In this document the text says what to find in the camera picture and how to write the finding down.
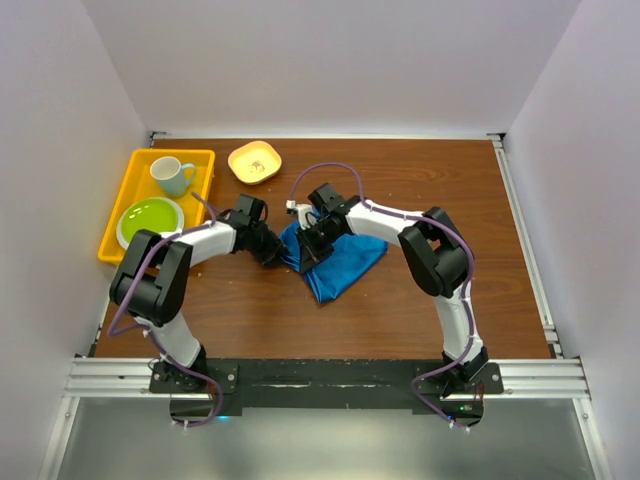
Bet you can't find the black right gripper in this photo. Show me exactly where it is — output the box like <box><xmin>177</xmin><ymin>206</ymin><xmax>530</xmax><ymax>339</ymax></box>
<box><xmin>294</xmin><ymin>221</ymin><xmax>343</xmax><ymax>275</ymax></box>

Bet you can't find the blue cloth napkin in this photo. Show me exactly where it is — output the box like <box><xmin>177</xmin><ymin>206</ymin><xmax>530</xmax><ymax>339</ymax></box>
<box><xmin>280</xmin><ymin>221</ymin><xmax>389</xmax><ymax>304</ymax></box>

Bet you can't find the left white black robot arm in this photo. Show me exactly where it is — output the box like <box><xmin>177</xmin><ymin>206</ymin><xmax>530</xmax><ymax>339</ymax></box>
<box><xmin>107</xmin><ymin>194</ymin><xmax>287</xmax><ymax>393</ymax></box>

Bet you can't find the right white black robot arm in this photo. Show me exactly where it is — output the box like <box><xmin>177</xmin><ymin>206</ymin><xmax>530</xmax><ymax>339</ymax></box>
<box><xmin>286</xmin><ymin>183</ymin><xmax>488</xmax><ymax>397</ymax></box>

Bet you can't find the yellow square bowl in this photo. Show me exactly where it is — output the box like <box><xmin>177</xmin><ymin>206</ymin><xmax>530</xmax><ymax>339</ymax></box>
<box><xmin>227</xmin><ymin>141</ymin><xmax>282</xmax><ymax>185</ymax></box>

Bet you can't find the green plate white rim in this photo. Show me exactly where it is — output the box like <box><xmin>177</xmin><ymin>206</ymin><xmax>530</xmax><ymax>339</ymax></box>
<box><xmin>116</xmin><ymin>197</ymin><xmax>184</xmax><ymax>249</ymax></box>

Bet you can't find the light blue ceramic mug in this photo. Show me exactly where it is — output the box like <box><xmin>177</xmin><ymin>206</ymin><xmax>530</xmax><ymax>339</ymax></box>
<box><xmin>150</xmin><ymin>156</ymin><xmax>196</xmax><ymax>198</ymax></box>

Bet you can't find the yellow plastic tray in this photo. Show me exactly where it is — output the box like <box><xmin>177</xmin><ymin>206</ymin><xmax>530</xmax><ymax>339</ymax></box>
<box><xmin>97</xmin><ymin>149</ymin><xmax>215</xmax><ymax>265</ymax></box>

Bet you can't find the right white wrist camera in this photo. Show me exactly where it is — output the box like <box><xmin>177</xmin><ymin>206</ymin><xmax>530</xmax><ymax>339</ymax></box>
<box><xmin>285</xmin><ymin>200</ymin><xmax>317</xmax><ymax>230</ymax></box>

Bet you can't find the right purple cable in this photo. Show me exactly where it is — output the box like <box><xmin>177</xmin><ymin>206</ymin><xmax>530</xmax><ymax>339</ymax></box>
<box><xmin>287</xmin><ymin>162</ymin><xmax>476</xmax><ymax>434</ymax></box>

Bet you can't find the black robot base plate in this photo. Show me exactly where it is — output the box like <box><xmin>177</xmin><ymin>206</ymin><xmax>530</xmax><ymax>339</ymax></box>
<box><xmin>149</xmin><ymin>359</ymin><xmax>504</xmax><ymax>423</ymax></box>

